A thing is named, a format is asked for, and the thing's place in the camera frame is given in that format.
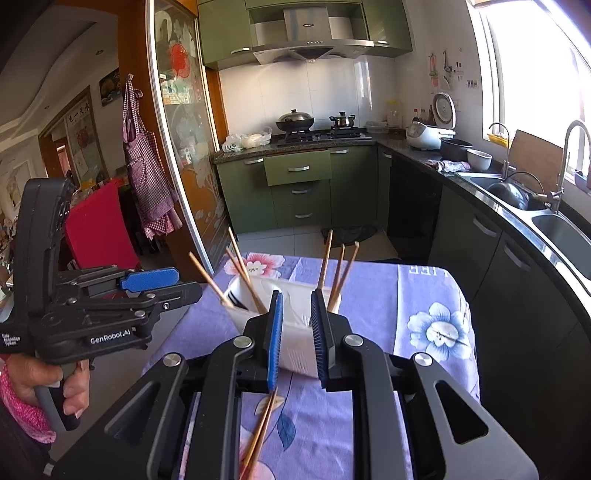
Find small steel faucet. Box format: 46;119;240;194
487;122;512;179

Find gas stove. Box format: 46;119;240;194
276;127;373;145

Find wooden chopstick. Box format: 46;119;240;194
328;244;346;311
188;252;233;308
238;391;276;480
244;391;281;480
329;241;360;313

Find small steel pot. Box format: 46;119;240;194
329;111;356;129

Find wooden cutting board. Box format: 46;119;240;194
509;130;563;192

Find steel range hood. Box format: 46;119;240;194
249;2;375;64

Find steel kitchen faucet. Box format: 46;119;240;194
547;119;591;214

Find white plastic utensil holder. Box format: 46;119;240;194
222;276;318;378

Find glass sliding door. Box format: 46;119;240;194
145;1;229;282

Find dark counter cabinets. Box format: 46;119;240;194
380;147;590;479

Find black wok with lid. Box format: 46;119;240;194
276;109;315;133

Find green lower cabinets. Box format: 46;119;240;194
216;144;390;234

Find pink sleeve forearm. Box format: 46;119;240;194
1;364;56;444

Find wooden chopstick left compartment tall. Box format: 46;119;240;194
228;227;252;284

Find wooden chopstick right compartment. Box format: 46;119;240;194
317;229;334;290

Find white rice cooker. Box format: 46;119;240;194
406;92;457;151

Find white bowl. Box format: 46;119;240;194
467;148;493;173

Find purple floral tablecloth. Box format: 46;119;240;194
160;254;480;479

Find black inner pot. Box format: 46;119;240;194
440;138;473;162

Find stainless double sink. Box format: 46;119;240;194
451;173;590;292

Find white plastic bags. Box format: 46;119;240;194
222;126;273;153

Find checkered purple apron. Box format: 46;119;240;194
122;74;182;240

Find left hand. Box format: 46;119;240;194
4;354;92;420

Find window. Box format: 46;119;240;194
466;0;591;190

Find red chair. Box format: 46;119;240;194
65;182;139;269

